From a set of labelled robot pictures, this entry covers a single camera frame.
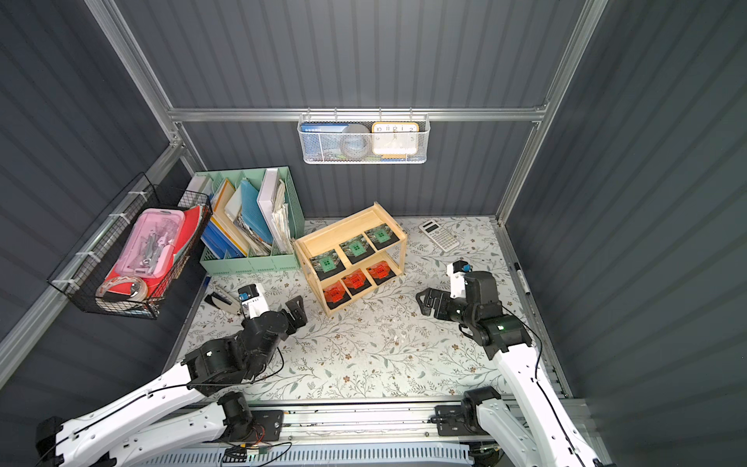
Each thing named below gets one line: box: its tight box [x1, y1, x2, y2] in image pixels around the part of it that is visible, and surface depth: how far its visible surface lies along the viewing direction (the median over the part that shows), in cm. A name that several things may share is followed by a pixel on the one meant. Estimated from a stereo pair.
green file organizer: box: [185, 166, 306, 276], surface depth 99 cm
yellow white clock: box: [371, 121, 421, 160], surface depth 90 cm
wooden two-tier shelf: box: [293, 202, 408, 318], surface depth 91 cm
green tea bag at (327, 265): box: [309, 249, 347, 282], surface depth 82 cm
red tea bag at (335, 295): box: [321, 280, 352, 311], surface depth 98 cm
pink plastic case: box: [114, 208, 186, 279], surface depth 74 cm
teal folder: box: [240, 179, 274, 246], surface depth 97 cm
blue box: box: [300, 122, 350, 161], surface depth 90 cm
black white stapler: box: [204, 291, 241, 315], surface depth 96 cm
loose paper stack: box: [271, 179, 292, 240], surface depth 93 cm
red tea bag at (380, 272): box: [365, 259, 396, 286], surface depth 104 cm
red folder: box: [106, 282, 136, 292], surface depth 68 cm
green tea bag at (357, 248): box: [338, 234, 376, 265], surface depth 86 cm
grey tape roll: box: [339, 123, 372, 160], surface depth 90 cm
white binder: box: [256, 168, 286, 256], surface depth 96 cm
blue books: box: [200, 215, 248, 260], surface depth 99 cm
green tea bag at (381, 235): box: [363, 222, 401, 251], surface depth 88 cm
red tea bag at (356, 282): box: [341, 268, 372, 296], surface depth 101 cm
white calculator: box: [418, 219, 461, 252], surface depth 117 cm
